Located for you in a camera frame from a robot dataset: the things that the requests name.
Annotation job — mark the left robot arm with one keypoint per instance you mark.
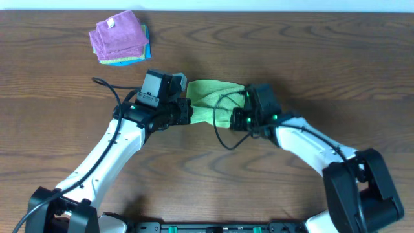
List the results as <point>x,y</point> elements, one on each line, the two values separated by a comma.
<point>73,205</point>

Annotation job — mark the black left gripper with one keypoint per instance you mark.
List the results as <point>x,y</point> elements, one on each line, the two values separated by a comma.
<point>184,115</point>

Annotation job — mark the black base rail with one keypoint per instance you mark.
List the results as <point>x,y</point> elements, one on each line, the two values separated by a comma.
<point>273,227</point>

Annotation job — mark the light green folded cloth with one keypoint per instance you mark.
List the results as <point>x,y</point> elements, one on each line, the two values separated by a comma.
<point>119,43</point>

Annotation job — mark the blue folded cloth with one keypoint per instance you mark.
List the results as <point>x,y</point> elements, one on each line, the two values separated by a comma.
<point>147,48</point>

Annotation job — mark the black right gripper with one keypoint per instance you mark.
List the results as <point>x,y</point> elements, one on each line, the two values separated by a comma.
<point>236,123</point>

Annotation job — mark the purple folded cloth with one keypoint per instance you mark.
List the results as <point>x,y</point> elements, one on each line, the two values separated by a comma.
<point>123,17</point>

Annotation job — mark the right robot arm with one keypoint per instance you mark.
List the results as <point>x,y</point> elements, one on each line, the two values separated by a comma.
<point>361,195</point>

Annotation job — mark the green microfiber cloth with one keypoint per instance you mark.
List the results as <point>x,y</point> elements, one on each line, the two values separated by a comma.
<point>204,94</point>

